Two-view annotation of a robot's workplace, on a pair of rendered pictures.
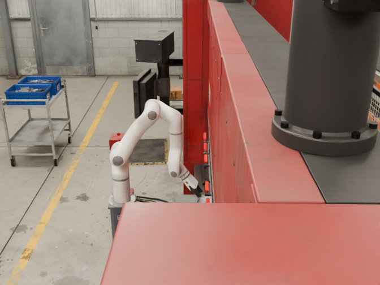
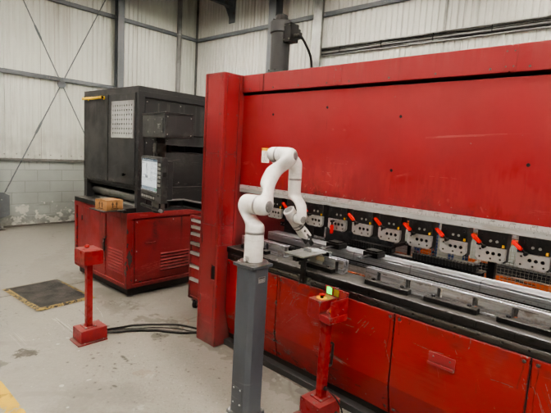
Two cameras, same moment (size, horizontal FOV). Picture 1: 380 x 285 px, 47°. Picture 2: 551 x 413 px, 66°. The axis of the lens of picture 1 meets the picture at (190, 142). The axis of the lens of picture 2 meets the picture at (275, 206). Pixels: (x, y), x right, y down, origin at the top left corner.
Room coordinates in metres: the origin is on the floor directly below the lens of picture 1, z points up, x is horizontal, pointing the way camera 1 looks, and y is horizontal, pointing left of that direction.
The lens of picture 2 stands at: (0.86, 2.32, 1.69)
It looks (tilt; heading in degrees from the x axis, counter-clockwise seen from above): 7 degrees down; 312
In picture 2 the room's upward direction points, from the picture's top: 3 degrees clockwise
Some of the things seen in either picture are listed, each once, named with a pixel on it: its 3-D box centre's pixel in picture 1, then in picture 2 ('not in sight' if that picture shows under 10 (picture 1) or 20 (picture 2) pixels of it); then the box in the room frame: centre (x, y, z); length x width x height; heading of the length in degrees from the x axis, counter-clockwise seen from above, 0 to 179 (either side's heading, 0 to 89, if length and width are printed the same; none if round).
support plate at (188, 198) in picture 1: (194, 201); (305, 252); (2.69, -0.03, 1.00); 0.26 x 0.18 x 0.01; 89
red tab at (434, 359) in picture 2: not in sight; (440, 361); (1.67, -0.01, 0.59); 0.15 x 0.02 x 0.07; 179
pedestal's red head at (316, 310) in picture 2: not in sight; (327, 304); (2.36, 0.13, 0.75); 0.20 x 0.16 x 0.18; 172
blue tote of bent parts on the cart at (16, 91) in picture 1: (29, 94); not in sight; (5.46, 2.08, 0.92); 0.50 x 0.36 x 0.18; 91
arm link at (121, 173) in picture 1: (120, 159); (252, 213); (2.73, 0.48, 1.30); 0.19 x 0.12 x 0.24; 4
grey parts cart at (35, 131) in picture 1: (39, 121); not in sight; (5.63, 2.07, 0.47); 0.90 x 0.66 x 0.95; 1
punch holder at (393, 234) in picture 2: not in sight; (392, 227); (2.12, -0.17, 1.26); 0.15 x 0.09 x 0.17; 179
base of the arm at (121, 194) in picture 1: (121, 189); (253, 247); (2.70, 0.48, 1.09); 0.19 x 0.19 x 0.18
